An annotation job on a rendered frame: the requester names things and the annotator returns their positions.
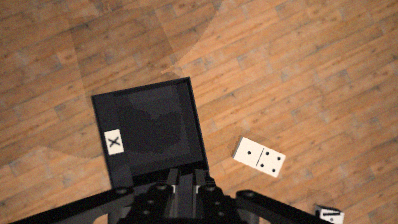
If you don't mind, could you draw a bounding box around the white domino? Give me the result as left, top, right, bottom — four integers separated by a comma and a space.
233, 137, 286, 178

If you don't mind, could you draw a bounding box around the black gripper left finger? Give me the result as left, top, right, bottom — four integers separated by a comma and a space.
8, 169, 181, 224

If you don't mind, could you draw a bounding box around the black rack of three bins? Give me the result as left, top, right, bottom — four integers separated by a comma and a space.
91, 77, 210, 218

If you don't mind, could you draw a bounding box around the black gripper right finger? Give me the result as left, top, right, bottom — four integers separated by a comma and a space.
192, 169, 334, 224

